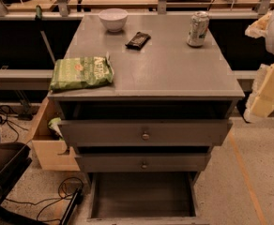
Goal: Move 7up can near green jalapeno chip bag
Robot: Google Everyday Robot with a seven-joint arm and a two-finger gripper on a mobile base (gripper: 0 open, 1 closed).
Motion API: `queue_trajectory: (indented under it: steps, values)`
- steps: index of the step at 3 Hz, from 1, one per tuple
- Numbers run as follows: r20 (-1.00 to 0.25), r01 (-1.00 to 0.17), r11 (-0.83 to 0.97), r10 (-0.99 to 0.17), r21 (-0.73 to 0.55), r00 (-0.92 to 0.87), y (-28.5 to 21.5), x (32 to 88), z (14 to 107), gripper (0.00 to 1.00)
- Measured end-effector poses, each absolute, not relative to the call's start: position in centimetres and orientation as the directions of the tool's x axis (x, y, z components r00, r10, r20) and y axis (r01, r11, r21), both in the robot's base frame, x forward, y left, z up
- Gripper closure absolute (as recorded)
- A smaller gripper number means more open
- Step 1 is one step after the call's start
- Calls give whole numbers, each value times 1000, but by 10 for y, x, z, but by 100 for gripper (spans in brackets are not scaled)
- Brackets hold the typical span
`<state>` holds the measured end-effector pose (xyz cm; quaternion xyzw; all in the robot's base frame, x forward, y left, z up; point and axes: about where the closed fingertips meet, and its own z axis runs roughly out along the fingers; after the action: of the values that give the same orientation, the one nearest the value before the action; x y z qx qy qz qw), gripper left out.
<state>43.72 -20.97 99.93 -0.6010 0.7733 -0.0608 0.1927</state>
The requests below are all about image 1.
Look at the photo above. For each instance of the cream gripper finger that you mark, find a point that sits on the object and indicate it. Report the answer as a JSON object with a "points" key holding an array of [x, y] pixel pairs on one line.
{"points": [[258, 28], [262, 98]]}

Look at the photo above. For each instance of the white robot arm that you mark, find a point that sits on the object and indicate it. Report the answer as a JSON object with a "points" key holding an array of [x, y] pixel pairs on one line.
{"points": [[270, 48]]}

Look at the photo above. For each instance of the green jalapeno chip bag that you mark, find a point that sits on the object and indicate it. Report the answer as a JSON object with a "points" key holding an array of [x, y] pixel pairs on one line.
{"points": [[81, 73]]}

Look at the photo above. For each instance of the green bag in box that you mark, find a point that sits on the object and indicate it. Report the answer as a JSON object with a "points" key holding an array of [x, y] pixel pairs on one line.
{"points": [[54, 128]]}

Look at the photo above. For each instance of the grey drawer cabinet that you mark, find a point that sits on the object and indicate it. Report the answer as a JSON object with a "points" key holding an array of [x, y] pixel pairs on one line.
{"points": [[165, 80]]}

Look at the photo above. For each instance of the black snack bar wrapper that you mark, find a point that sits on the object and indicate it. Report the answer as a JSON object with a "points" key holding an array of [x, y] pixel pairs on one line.
{"points": [[138, 41]]}

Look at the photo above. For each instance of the grey middle drawer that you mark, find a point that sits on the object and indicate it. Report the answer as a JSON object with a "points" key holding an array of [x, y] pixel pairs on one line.
{"points": [[115, 163]]}

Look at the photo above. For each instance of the grey drawer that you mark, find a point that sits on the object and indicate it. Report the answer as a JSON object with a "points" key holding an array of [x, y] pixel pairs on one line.
{"points": [[115, 163], [143, 198], [90, 133]]}

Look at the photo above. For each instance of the white bowl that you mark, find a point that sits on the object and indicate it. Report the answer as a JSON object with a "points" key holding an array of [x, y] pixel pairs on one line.
{"points": [[113, 19]]}

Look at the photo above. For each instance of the grey top drawer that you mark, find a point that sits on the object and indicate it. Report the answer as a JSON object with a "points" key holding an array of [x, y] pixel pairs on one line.
{"points": [[90, 133]]}

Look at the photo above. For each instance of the grey bottom drawer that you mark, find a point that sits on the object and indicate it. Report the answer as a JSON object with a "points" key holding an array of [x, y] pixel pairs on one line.
{"points": [[143, 198]]}

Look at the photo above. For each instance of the black power strip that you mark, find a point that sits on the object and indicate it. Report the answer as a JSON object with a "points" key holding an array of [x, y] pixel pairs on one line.
{"points": [[76, 199]]}

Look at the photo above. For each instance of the wooden box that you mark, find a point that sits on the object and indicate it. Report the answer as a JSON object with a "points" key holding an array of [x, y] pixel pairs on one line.
{"points": [[52, 154]]}

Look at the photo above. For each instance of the green handled tool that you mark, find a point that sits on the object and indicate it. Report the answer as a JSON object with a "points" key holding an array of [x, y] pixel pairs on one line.
{"points": [[38, 19]]}

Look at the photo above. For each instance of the metal railing frame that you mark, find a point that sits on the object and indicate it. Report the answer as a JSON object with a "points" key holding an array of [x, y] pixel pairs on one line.
{"points": [[133, 3]]}

